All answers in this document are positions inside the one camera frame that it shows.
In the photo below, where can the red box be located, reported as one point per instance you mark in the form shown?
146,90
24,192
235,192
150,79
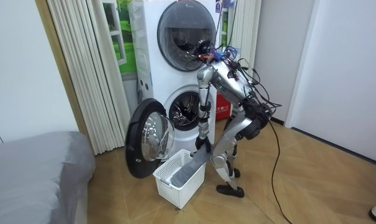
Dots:
222,107

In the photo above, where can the window scene wall poster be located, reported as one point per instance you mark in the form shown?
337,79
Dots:
125,40

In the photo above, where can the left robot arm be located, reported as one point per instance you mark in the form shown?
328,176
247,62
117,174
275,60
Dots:
204,93

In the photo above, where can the grey cloth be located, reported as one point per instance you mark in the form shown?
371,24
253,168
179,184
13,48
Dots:
189,170

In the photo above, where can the open round washing machine door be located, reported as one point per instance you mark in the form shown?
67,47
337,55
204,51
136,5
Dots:
138,140

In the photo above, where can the white washing machine tower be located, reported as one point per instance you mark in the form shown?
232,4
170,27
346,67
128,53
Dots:
156,74

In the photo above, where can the robot legs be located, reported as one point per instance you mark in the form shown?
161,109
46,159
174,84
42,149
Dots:
228,137

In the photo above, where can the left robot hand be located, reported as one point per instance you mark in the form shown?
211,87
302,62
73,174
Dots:
202,142

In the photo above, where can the cream pleated curtain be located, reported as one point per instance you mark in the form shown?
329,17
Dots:
245,31
88,77

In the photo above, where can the white plastic laundry basket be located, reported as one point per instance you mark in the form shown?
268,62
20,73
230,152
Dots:
182,194

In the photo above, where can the robot body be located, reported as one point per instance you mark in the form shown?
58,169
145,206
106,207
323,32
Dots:
229,82

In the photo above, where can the grey bed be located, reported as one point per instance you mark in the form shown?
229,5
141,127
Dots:
32,177

